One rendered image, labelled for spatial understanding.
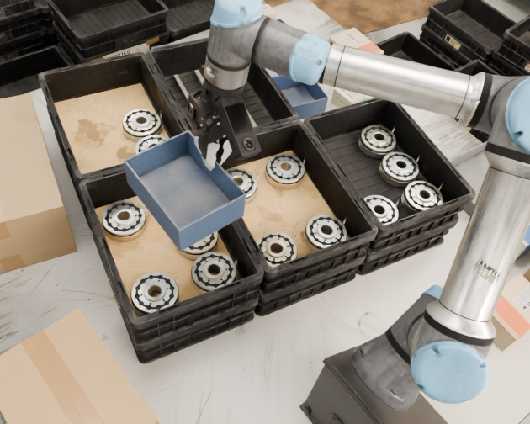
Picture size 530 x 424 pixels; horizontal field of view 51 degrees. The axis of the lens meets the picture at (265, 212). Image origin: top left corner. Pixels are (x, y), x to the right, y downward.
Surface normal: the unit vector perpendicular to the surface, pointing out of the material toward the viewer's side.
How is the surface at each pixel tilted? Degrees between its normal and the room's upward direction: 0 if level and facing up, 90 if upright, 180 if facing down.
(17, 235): 90
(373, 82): 72
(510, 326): 0
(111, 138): 0
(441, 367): 59
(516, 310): 0
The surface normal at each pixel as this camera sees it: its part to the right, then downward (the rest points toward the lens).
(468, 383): -0.22, 0.33
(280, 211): 0.11, -0.59
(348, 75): -0.26, 0.52
